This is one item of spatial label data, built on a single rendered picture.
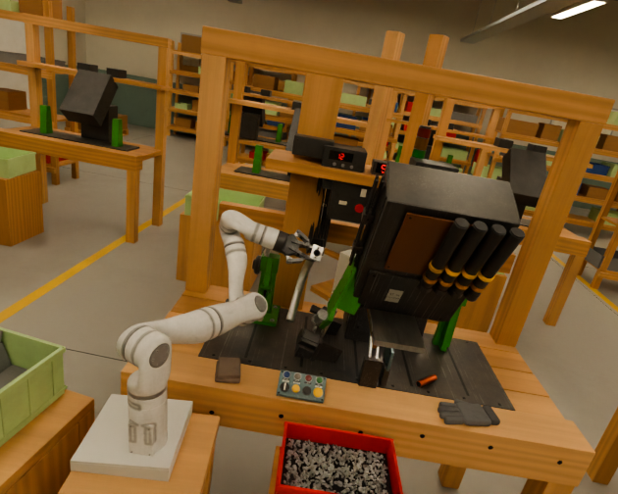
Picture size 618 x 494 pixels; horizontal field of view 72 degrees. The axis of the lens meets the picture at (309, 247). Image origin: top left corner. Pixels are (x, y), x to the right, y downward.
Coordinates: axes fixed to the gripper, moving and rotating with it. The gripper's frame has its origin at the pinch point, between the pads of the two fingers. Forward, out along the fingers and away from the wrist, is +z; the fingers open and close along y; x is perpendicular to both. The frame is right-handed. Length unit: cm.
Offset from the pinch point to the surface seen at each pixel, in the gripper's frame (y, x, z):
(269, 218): 20.3, 28.2, -18.2
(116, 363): -50, 158, -73
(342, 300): -13.9, -3.9, 14.1
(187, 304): -23, 43, -37
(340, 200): 23.2, -2.9, 3.8
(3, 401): -72, -6, -67
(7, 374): -67, 14, -77
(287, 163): 27.1, -7.0, -19.6
